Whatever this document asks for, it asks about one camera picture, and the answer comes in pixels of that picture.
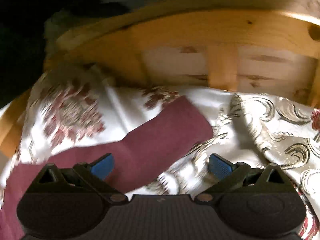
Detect maroon knit sweater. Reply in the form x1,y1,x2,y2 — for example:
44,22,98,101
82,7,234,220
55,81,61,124
1,96,213,239

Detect white floral bedspread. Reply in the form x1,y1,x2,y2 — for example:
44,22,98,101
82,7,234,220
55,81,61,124
1,64,319,239

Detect wooden bed frame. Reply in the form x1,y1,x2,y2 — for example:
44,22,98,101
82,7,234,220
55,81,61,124
1,0,319,156

